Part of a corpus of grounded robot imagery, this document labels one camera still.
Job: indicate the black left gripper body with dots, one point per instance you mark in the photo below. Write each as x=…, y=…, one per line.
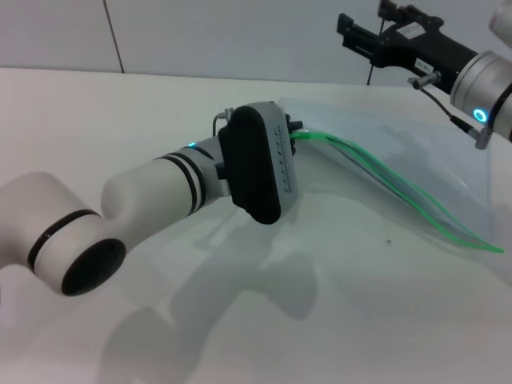
x=290, y=128

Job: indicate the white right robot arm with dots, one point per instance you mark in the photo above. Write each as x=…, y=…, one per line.
x=484, y=88

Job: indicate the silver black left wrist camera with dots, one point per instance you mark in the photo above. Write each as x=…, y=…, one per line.
x=256, y=160

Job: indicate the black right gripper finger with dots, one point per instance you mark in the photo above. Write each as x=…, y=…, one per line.
x=358, y=34
x=404, y=12

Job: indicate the clear green-zipper document bag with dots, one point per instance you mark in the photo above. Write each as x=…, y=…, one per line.
x=420, y=160

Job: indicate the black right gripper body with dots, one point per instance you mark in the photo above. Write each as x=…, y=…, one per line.
x=428, y=52

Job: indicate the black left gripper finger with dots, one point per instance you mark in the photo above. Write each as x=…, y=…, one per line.
x=295, y=147
x=298, y=126

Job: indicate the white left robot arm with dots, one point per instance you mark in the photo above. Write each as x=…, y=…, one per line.
x=132, y=200

